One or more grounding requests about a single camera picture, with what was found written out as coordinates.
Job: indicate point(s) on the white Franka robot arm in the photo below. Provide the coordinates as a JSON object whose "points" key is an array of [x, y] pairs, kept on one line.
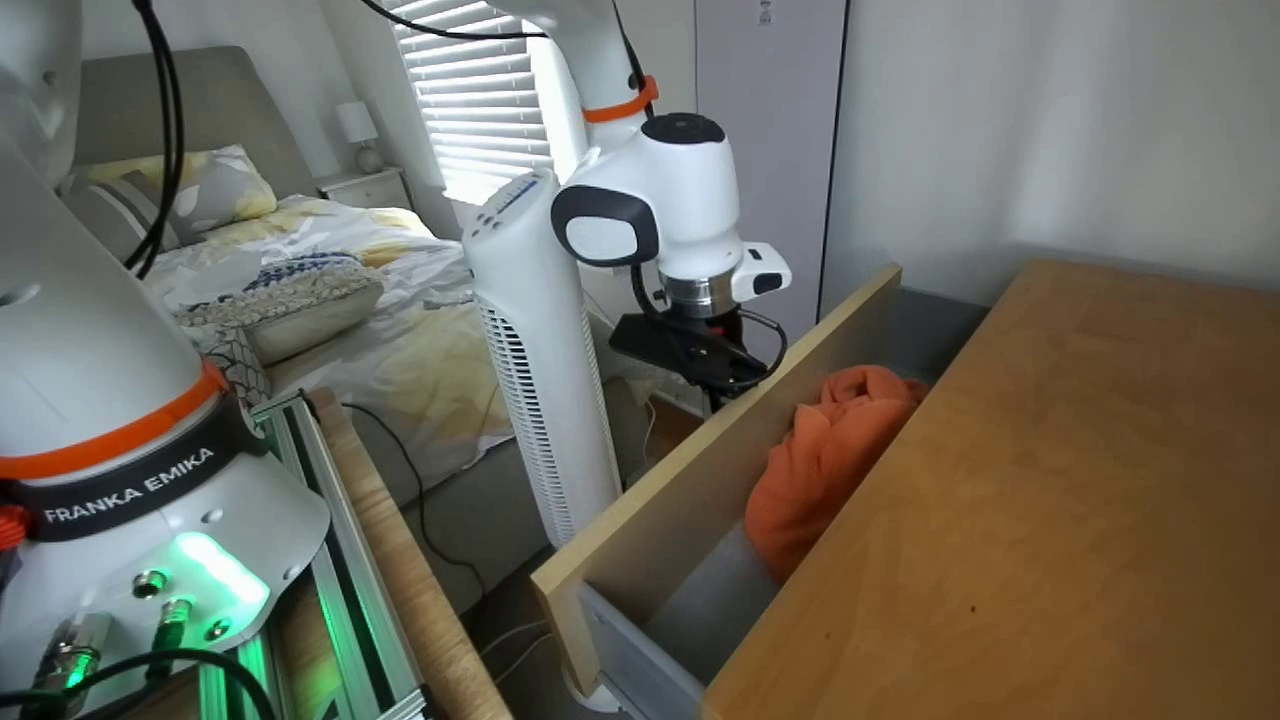
{"points": [[82, 346]]}

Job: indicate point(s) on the bed with patterned bedding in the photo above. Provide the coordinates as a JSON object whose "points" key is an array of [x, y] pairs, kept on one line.
{"points": [[363, 292]]}

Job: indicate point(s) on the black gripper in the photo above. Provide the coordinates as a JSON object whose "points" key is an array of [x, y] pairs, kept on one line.
{"points": [[664, 346]]}

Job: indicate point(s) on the yellow white pillow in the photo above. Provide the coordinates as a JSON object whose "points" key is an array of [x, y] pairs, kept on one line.
{"points": [[202, 184]]}

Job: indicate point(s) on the white tower fan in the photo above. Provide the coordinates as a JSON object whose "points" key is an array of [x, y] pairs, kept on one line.
{"points": [[533, 346]]}

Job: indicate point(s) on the aluminium frame with green light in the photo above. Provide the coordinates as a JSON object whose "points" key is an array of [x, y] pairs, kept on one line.
{"points": [[346, 602]]}

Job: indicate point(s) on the grey drawer with wooden front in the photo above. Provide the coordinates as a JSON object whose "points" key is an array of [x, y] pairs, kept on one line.
{"points": [[695, 465]]}

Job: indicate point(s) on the wooden robot table board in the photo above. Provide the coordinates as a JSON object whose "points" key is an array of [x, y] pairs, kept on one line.
{"points": [[400, 544]]}

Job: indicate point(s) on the grey upholstered headboard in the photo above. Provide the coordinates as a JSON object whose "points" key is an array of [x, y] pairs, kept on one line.
{"points": [[212, 103]]}

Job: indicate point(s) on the light wooden dresser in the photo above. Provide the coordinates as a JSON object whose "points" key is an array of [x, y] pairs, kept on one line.
{"points": [[1065, 506]]}

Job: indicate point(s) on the grey wardrobe door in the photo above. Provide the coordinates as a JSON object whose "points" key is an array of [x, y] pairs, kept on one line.
{"points": [[765, 133]]}

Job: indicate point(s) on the brown cardboard box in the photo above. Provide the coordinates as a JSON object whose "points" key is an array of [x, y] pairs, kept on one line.
{"points": [[672, 426]]}

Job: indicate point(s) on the orange cloth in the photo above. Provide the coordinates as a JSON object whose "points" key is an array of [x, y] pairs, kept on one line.
{"points": [[824, 455]]}

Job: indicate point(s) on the white window blinds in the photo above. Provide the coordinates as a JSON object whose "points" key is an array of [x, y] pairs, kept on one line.
{"points": [[473, 94]]}

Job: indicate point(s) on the small white bedside lamp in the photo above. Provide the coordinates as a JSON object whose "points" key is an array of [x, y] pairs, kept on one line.
{"points": [[357, 124]]}

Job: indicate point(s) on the grey patterned white pillow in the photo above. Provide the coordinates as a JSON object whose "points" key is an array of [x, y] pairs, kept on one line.
{"points": [[284, 300]]}

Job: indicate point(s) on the white nightstand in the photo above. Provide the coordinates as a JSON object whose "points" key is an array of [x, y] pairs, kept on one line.
{"points": [[363, 184]]}

